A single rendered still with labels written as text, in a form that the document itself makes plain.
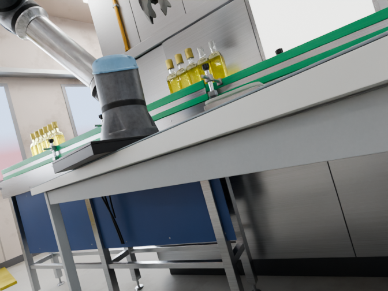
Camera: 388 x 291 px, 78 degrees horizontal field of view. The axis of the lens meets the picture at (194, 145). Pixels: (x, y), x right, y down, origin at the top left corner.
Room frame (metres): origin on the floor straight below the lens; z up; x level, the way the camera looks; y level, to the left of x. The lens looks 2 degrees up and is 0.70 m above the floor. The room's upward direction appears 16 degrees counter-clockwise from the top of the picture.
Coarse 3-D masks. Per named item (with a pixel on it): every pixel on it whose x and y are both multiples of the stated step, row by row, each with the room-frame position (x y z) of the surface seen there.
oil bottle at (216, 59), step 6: (210, 54) 1.00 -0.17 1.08; (216, 54) 0.99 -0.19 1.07; (210, 60) 1.00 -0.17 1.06; (216, 60) 0.99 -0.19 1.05; (222, 60) 1.00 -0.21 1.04; (210, 66) 1.01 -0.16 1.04; (216, 66) 0.99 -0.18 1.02; (222, 66) 0.99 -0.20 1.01; (216, 72) 1.00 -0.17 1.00; (222, 72) 0.99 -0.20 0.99; (216, 78) 1.00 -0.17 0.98; (222, 78) 0.99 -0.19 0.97
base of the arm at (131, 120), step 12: (108, 108) 0.58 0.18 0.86; (120, 108) 0.57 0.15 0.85; (132, 108) 0.58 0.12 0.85; (144, 108) 0.61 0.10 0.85; (108, 120) 0.57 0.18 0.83; (120, 120) 0.56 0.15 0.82; (132, 120) 0.57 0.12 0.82; (144, 120) 0.58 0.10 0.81; (108, 132) 0.56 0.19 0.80; (120, 132) 0.55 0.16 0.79; (132, 132) 0.56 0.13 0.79; (144, 132) 0.57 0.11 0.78; (156, 132) 0.61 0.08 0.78
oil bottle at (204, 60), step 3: (204, 57) 1.02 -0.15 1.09; (198, 60) 1.04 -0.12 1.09; (201, 60) 1.03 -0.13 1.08; (204, 60) 1.02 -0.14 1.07; (207, 60) 1.02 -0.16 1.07; (198, 63) 1.03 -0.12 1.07; (201, 63) 1.03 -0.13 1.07; (204, 63) 1.02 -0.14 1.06; (198, 66) 1.03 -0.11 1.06; (201, 66) 1.03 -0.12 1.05; (198, 69) 1.04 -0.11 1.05; (201, 69) 1.03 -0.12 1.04; (210, 69) 1.02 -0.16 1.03; (201, 72) 1.03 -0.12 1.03; (204, 72) 1.02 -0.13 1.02; (210, 72) 1.01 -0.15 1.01; (201, 78) 1.04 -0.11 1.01; (204, 81) 1.03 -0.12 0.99; (213, 81) 1.01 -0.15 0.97
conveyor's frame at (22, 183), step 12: (192, 108) 0.93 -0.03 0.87; (168, 120) 0.99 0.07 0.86; (180, 120) 0.97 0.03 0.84; (36, 168) 1.51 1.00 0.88; (48, 168) 1.44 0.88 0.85; (12, 180) 1.66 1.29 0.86; (24, 180) 1.59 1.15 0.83; (36, 180) 1.52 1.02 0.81; (12, 192) 1.69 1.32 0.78; (24, 192) 1.64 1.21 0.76
